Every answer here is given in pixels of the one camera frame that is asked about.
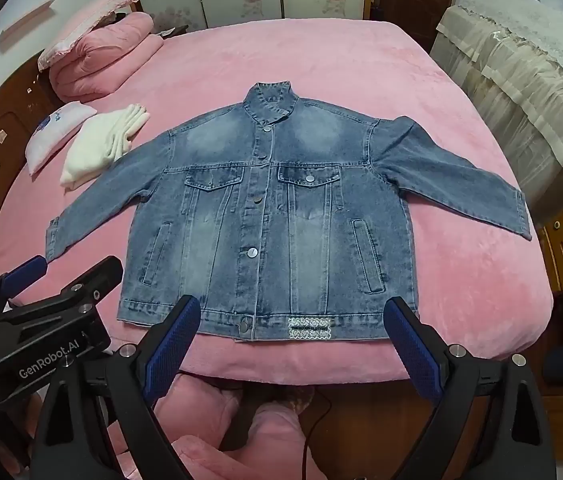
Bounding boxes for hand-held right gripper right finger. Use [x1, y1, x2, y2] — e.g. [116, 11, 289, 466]
[384, 296, 557, 480]

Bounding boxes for pink lace-trimmed pillow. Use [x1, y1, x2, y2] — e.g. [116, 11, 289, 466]
[36, 0, 140, 72]

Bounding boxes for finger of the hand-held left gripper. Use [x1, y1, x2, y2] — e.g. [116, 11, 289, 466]
[0, 255, 47, 304]
[9, 256, 125, 323]

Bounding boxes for white printed pillow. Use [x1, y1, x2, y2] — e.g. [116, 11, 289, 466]
[26, 101, 98, 177]

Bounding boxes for folded white clothes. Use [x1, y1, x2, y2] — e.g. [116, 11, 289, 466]
[60, 103, 151, 190]

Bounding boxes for pink bed blanket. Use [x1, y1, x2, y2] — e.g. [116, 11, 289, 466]
[0, 20, 555, 386]

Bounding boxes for blue denim jacket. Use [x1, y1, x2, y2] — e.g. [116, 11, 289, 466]
[46, 80, 533, 343]

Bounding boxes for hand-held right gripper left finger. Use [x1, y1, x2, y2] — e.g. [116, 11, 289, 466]
[32, 294, 201, 480]

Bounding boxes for folded pink quilt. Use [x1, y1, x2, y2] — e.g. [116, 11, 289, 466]
[49, 11, 165, 103]

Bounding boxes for black cable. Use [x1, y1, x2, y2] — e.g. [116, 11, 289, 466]
[301, 387, 332, 480]

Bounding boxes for wooden headboard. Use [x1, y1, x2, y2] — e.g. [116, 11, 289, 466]
[0, 50, 62, 266]

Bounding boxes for wooden wall shelf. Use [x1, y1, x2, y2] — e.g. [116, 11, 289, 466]
[0, 7, 36, 51]

